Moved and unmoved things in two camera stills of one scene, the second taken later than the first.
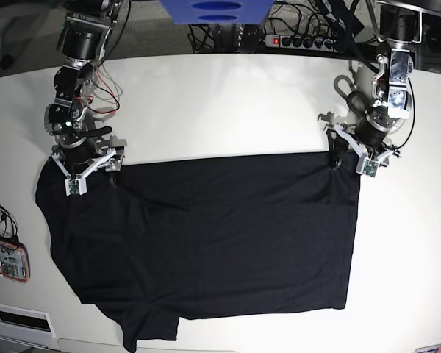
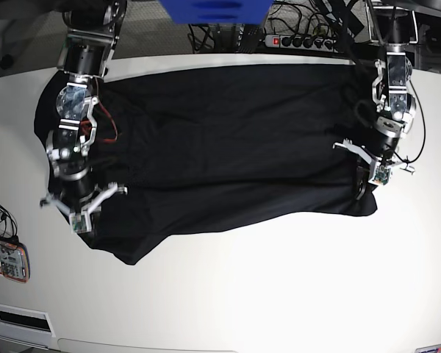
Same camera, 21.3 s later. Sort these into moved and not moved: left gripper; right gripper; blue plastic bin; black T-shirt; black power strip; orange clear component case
Moved: right gripper; left gripper; black T-shirt
Not moved: black power strip; orange clear component case; blue plastic bin
